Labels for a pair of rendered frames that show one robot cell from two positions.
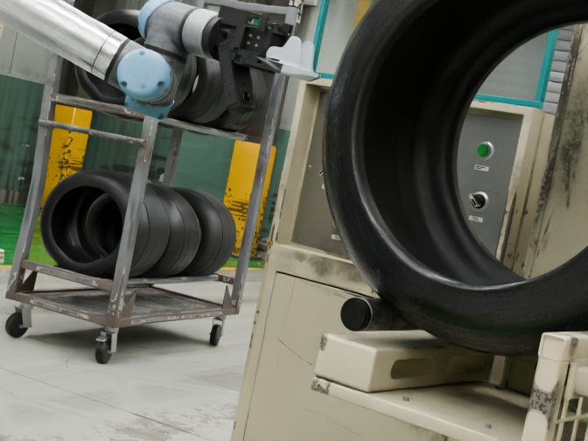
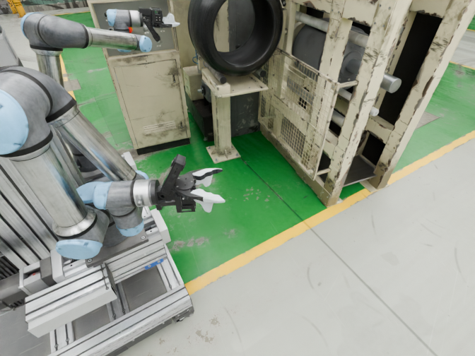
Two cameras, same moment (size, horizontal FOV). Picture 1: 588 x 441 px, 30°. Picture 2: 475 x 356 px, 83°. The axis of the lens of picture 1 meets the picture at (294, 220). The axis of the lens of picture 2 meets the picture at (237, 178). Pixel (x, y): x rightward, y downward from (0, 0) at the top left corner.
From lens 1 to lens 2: 1.44 m
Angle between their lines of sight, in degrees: 65
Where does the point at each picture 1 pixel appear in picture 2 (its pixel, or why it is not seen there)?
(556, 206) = (216, 31)
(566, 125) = not seen: hidden behind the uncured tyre
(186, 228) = not seen: outside the picture
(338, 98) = (206, 34)
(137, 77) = (147, 46)
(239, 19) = (152, 13)
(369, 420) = (160, 91)
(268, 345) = (122, 87)
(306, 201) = not seen: hidden behind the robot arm
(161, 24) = (121, 20)
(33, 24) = (114, 44)
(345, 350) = (223, 87)
